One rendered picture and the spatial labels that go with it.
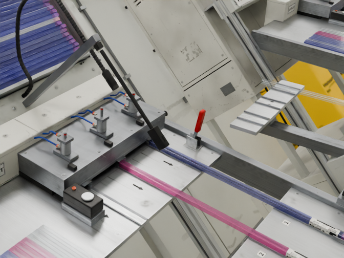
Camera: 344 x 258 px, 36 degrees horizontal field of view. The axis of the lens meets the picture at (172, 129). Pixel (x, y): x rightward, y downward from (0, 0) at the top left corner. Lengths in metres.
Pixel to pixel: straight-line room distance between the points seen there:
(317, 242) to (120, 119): 0.51
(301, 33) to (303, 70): 2.09
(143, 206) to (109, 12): 2.73
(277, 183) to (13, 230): 0.57
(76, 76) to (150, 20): 0.94
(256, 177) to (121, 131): 0.33
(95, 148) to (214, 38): 1.07
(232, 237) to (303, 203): 2.50
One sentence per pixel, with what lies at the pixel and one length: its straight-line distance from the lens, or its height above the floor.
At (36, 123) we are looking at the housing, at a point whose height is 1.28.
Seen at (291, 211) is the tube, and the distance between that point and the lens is 1.13.
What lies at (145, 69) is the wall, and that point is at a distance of 3.65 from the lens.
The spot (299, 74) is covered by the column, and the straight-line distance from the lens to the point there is 4.18.
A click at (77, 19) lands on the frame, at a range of 1.42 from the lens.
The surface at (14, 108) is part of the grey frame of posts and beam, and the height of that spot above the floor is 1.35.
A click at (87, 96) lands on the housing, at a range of 1.28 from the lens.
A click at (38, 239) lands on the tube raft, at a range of 1.02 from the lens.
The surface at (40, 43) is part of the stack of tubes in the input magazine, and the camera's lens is 1.34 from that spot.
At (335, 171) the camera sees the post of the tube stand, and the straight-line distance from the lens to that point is 1.40.
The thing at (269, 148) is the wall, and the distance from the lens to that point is 4.23.
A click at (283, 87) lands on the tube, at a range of 1.51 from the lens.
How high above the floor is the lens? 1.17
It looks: 3 degrees down
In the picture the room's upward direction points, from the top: 33 degrees counter-clockwise
